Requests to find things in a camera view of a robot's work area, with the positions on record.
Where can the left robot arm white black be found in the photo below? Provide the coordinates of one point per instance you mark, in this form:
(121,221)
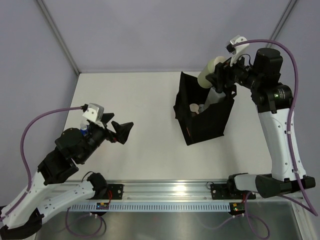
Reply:
(24,217)

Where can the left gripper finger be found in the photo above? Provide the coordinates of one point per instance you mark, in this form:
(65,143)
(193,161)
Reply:
(106,117)
(122,131)

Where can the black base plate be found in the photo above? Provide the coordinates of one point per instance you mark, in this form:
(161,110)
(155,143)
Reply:
(115,191)
(220,191)

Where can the beige pump bottle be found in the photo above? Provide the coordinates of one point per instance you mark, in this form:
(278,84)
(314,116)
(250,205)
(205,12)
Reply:
(194,108)

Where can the aluminium mounting rail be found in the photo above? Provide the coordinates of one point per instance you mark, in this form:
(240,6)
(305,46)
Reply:
(166,190)

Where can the white bottle grey cap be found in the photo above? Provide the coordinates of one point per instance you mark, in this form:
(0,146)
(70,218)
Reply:
(213,97)

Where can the green frosted bottle beige cap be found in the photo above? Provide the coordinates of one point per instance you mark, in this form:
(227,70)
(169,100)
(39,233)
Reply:
(208,69)

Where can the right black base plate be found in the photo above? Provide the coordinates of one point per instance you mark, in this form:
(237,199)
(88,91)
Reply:
(220,191)

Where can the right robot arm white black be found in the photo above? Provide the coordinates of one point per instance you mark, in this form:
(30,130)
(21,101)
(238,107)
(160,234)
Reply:
(274,101)

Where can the aluminium corner post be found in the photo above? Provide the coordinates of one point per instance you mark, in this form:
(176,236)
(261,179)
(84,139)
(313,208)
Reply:
(57,35)
(273,35)

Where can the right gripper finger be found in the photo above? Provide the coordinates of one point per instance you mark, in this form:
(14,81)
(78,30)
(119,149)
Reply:
(219,80)
(222,66)

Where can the left aluminium corner post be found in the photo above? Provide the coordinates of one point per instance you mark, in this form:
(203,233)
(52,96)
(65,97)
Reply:
(57,35)

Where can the white slotted cable duct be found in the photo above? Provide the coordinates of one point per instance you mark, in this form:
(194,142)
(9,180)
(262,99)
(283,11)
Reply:
(152,207)

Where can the black canvas bag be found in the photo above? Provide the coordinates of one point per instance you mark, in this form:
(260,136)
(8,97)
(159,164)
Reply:
(206,125)

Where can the orange spray bottle blue top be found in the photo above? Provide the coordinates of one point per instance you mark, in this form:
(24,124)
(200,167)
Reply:
(84,127)

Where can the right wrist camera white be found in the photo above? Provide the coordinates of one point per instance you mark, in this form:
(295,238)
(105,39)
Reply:
(236,47)

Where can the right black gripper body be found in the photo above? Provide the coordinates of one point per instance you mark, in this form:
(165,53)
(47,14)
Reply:
(239,73)

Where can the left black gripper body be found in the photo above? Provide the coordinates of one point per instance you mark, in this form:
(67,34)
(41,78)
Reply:
(95,137)

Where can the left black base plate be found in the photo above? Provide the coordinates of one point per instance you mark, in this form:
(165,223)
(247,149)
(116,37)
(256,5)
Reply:
(115,191)

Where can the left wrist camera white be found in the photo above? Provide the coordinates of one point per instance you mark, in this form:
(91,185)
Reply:
(93,112)

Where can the right aluminium corner post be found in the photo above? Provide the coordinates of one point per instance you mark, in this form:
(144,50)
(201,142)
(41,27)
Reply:
(273,35)

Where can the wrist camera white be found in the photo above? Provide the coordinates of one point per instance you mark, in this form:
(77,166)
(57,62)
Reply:
(93,112)
(236,47)

